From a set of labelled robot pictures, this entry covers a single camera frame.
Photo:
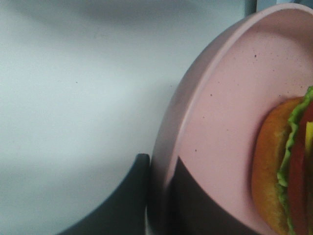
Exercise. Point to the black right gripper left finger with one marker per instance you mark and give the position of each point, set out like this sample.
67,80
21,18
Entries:
123,212

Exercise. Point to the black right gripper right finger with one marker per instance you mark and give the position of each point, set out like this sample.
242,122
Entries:
213,198

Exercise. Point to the burger with lettuce and cheese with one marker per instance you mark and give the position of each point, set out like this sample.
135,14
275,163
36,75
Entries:
282,169

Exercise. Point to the pink plate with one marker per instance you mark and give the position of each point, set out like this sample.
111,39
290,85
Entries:
220,104

